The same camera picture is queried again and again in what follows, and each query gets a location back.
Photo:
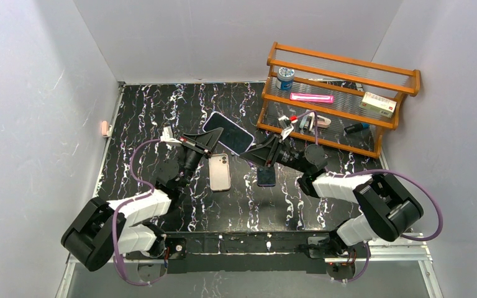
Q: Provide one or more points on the light blue stapler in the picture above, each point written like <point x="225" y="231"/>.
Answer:
<point x="306" y="123"/>

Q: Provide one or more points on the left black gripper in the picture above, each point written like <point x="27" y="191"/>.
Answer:
<point x="197" y="146"/>

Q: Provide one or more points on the blue white round jar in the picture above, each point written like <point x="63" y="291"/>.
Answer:
<point x="284" y="78"/>

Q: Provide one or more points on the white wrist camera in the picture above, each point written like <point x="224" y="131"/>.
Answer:
<point x="287" y="125"/>
<point x="168" y="138"/>

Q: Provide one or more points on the aluminium frame rail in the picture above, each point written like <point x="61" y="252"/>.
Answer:
<point x="407" y="251"/>

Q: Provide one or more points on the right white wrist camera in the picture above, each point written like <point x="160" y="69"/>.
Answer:
<point x="287" y="125"/>

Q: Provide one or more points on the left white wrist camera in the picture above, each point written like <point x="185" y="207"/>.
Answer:
<point x="168" y="138"/>

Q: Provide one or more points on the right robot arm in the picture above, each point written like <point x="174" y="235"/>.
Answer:
<point x="388" y="209"/>

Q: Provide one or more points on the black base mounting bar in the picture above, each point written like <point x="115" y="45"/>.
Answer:
<point x="259" y="264"/>

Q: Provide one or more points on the bare black phone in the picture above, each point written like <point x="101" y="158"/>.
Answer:
<point x="266" y="176"/>

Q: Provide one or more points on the orange wooden shelf rack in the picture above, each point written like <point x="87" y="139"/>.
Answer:
<point x="347" y="79"/>

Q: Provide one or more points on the white red small box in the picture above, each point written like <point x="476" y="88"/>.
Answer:
<point x="379" y="104"/>

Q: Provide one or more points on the pink wall clip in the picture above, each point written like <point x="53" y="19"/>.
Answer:
<point x="106" y="129"/>

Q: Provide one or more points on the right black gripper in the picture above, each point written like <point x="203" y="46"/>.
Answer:
<point x="272" y="149"/>

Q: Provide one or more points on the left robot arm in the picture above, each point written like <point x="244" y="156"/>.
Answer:
<point x="106" y="230"/>

